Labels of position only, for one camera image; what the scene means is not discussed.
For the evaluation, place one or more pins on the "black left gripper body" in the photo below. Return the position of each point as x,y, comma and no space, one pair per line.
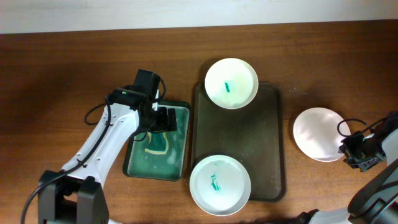
150,125

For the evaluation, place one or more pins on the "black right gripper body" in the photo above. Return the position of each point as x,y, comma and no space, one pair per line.
362,153

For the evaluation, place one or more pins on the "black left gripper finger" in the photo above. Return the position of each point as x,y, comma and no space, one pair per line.
162,119
172,121

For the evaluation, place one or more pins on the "yellow green sponge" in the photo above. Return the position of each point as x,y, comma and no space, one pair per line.
158,144

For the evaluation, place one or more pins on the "pinkish white plate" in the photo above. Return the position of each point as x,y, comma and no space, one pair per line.
318,134

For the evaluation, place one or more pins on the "white plate green stain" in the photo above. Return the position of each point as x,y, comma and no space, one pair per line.
231,83

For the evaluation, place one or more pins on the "white plate green scribble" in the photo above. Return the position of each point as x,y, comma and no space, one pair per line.
220,185

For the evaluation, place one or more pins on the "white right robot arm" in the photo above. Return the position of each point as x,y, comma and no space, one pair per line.
376,202

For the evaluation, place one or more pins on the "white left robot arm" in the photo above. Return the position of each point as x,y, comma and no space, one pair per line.
75,193

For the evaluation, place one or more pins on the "black tray soapy water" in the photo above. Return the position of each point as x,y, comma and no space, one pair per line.
138,163

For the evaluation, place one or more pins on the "dark brown serving tray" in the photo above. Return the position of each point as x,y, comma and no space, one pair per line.
253,135

